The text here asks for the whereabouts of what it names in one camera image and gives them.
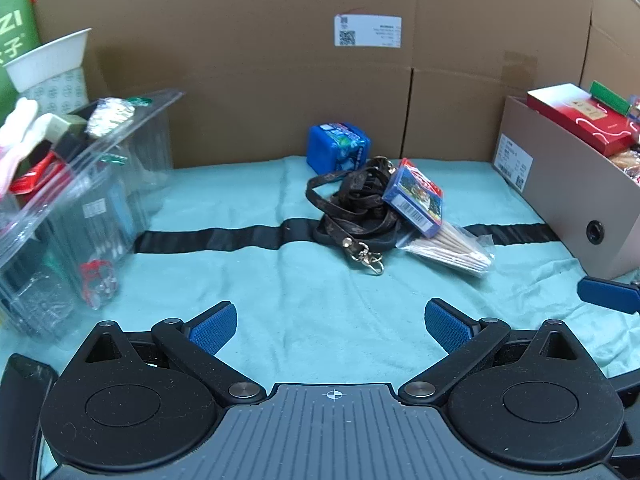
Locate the blue packet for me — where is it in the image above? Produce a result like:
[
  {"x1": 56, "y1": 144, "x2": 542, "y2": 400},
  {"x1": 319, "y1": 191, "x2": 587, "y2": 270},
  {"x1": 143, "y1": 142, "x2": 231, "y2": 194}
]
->
[{"x1": 112, "y1": 194, "x2": 137, "y2": 247}]

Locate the green snack package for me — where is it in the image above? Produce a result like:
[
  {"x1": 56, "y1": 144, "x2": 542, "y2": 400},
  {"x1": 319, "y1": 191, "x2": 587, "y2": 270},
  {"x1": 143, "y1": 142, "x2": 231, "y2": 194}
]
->
[{"x1": 0, "y1": 0, "x2": 43, "y2": 111}]

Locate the clear plastic container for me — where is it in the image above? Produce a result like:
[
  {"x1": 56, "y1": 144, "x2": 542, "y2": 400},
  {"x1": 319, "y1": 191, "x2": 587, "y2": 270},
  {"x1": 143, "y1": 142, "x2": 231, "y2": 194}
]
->
[{"x1": 0, "y1": 89, "x2": 186, "y2": 336}]

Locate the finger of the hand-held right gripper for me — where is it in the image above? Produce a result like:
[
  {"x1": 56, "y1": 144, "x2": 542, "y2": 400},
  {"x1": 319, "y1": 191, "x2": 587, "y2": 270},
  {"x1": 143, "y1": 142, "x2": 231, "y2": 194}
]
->
[{"x1": 576, "y1": 277, "x2": 640, "y2": 315}]

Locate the small blue gum box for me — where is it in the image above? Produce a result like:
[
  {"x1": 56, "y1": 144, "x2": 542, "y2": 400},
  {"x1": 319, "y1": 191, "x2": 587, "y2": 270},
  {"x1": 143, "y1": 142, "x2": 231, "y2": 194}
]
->
[{"x1": 306, "y1": 121, "x2": 372, "y2": 175}]

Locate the tan shoe box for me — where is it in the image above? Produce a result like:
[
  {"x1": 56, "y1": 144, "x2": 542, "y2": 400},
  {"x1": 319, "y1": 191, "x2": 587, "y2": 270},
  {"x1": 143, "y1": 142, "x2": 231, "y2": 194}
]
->
[{"x1": 492, "y1": 95, "x2": 640, "y2": 281}]

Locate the foil wrapped candy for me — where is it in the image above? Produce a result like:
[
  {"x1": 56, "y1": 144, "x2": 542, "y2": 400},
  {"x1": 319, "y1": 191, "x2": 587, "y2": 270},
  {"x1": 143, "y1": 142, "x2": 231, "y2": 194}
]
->
[{"x1": 87, "y1": 98, "x2": 136, "y2": 137}]

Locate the white paper cup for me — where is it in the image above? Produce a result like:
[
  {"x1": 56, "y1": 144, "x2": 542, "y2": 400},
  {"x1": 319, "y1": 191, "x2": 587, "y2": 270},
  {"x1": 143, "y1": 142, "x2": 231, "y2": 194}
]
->
[{"x1": 4, "y1": 28, "x2": 93, "y2": 93}]

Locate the large brown cardboard box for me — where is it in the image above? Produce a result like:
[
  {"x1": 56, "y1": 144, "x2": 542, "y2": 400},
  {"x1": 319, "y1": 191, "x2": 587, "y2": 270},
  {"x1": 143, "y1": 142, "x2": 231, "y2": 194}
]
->
[{"x1": 35, "y1": 0, "x2": 598, "y2": 170}]

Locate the black tape strip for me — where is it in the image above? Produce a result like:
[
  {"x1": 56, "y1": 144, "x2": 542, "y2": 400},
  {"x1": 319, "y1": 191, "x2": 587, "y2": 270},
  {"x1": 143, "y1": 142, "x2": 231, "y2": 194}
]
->
[{"x1": 134, "y1": 220, "x2": 561, "y2": 255}]

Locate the white shipping label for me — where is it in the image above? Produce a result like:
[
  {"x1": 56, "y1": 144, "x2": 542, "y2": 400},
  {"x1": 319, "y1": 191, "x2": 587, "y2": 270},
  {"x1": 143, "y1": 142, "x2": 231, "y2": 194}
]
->
[{"x1": 334, "y1": 12, "x2": 402, "y2": 49}]

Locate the blue playing card deck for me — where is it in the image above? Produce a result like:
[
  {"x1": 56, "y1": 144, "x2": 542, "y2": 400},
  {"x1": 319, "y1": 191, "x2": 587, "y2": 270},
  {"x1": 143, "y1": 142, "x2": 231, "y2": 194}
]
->
[{"x1": 382, "y1": 158, "x2": 445, "y2": 235}]

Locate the teal cloth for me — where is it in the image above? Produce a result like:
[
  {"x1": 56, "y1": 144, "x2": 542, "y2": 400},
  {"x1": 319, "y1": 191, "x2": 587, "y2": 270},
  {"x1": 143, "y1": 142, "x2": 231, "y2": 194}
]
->
[{"x1": 0, "y1": 152, "x2": 640, "y2": 480}]

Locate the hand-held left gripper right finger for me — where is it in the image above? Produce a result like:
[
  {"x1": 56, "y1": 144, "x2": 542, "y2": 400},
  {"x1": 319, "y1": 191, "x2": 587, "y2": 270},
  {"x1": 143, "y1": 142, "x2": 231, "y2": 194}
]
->
[{"x1": 398, "y1": 298, "x2": 593, "y2": 407}]

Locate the plain brown cardboard box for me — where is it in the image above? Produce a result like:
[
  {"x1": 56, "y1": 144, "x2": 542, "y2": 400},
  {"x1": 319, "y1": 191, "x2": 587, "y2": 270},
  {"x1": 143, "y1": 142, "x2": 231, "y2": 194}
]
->
[{"x1": 580, "y1": 0, "x2": 640, "y2": 97}]

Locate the black phone case brown lanyard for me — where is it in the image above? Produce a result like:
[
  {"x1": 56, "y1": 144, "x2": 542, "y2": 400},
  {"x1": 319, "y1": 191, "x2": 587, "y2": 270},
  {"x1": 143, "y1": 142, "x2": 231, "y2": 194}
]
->
[{"x1": 305, "y1": 156, "x2": 401, "y2": 276}]

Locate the packaged snack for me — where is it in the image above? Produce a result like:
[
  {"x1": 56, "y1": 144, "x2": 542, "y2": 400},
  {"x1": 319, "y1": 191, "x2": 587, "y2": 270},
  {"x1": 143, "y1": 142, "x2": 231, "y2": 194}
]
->
[{"x1": 607, "y1": 142, "x2": 640, "y2": 186}]

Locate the red gift box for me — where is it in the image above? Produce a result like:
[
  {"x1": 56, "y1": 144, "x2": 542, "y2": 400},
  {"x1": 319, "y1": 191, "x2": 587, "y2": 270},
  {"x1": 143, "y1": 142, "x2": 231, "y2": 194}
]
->
[{"x1": 526, "y1": 83, "x2": 640, "y2": 157}]

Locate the small red trinket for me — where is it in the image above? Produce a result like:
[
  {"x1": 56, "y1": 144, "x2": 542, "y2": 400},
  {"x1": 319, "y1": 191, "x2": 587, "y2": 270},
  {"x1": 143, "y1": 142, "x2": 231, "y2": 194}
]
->
[{"x1": 79, "y1": 257, "x2": 119, "y2": 309}]

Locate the clear bag of toothpicks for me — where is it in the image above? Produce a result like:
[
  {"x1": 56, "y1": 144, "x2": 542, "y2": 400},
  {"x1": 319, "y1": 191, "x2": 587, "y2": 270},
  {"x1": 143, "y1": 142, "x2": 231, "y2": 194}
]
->
[{"x1": 395, "y1": 220, "x2": 496, "y2": 281}]

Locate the white pink soft item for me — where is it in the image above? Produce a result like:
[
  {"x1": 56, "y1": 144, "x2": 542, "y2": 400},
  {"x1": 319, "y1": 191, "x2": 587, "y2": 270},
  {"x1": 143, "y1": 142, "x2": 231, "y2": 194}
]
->
[{"x1": 0, "y1": 97, "x2": 40, "y2": 196}]

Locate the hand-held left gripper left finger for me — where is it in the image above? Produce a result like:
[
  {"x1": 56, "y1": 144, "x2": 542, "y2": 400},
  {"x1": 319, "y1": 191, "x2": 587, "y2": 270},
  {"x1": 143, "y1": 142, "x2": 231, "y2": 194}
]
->
[{"x1": 75, "y1": 300, "x2": 267, "y2": 407}]

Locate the small green box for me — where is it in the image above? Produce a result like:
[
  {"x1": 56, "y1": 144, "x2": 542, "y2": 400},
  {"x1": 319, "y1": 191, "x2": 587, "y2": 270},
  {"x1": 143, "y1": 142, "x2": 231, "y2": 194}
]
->
[{"x1": 589, "y1": 80, "x2": 632, "y2": 116}]

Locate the red packet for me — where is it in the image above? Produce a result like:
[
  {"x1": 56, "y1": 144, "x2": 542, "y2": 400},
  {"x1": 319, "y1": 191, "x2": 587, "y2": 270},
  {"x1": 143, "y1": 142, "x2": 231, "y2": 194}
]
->
[{"x1": 9, "y1": 152, "x2": 66, "y2": 196}]

